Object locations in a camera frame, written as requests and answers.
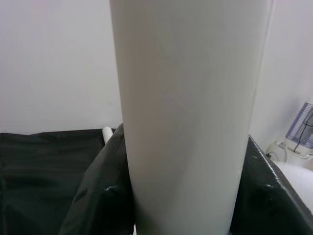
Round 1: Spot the white plastic table leg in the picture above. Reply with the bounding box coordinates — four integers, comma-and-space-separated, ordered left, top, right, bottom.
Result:
109, 0, 273, 235
102, 126, 113, 147

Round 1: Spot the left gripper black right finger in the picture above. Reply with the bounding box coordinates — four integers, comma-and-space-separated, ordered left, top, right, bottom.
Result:
229, 134, 313, 235

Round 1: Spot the black cloth table cover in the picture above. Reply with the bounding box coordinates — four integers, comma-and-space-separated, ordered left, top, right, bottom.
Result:
0, 127, 118, 235

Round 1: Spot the white lavender air purifier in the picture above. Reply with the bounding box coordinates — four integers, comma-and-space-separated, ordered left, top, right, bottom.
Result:
266, 97, 313, 162

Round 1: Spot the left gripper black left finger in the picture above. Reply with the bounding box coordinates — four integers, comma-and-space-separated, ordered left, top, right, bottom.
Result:
58, 122, 135, 235

